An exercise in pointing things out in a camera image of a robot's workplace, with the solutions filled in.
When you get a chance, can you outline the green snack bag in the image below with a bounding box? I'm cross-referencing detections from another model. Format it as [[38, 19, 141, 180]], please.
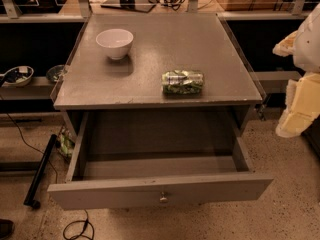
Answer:
[[161, 70, 204, 95]]

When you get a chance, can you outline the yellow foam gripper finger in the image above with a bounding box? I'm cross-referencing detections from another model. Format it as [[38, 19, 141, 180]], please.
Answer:
[[272, 31, 297, 57], [276, 73, 320, 138]]

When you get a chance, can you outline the green bag on floor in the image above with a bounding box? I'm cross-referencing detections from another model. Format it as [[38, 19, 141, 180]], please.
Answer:
[[57, 127, 75, 159]]

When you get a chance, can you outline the black monitor stand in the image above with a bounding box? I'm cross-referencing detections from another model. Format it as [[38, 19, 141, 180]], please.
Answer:
[[100, 0, 155, 13]]

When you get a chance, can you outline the grey top drawer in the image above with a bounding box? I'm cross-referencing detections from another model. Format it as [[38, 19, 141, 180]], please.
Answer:
[[48, 109, 273, 210]]

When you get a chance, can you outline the white bowl with items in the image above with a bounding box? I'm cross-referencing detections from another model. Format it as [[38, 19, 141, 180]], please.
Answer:
[[0, 66, 34, 87]]

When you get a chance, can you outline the black floor cable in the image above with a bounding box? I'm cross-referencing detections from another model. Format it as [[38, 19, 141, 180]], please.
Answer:
[[0, 97, 96, 240]]

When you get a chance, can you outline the black bar on floor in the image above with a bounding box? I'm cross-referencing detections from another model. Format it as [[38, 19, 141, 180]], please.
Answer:
[[24, 134, 57, 209]]

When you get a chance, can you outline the white ceramic bowl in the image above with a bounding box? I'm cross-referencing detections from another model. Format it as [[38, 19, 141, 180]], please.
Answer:
[[96, 29, 134, 60]]

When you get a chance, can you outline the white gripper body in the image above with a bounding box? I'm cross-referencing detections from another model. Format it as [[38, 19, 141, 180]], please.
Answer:
[[293, 4, 320, 73]]

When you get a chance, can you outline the black shoe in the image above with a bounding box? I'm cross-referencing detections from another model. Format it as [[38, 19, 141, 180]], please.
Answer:
[[0, 219, 14, 240]]

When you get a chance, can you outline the grey drawer cabinet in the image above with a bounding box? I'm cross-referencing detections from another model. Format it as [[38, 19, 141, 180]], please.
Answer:
[[54, 13, 262, 133]]

